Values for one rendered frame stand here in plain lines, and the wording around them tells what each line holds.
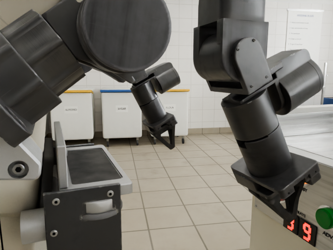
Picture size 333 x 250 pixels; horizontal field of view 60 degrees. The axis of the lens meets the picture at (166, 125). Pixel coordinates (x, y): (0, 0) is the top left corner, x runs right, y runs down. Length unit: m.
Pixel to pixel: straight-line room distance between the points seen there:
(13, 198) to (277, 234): 0.48
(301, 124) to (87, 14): 0.53
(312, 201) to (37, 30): 0.45
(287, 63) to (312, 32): 5.17
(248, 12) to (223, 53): 0.05
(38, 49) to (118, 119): 3.62
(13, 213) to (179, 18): 4.34
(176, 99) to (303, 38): 2.54
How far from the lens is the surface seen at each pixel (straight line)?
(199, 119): 4.73
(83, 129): 3.91
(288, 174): 0.38
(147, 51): 0.26
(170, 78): 0.76
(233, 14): 0.32
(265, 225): 0.68
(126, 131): 3.89
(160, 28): 0.26
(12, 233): 0.50
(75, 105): 3.87
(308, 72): 0.40
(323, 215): 0.50
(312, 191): 0.52
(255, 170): 0.39
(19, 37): 0.27
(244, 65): 0.32
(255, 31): 0.33
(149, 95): 0.74
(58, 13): 0.28
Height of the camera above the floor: 0.97
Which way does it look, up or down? 10 degrees down
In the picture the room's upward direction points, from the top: straight up
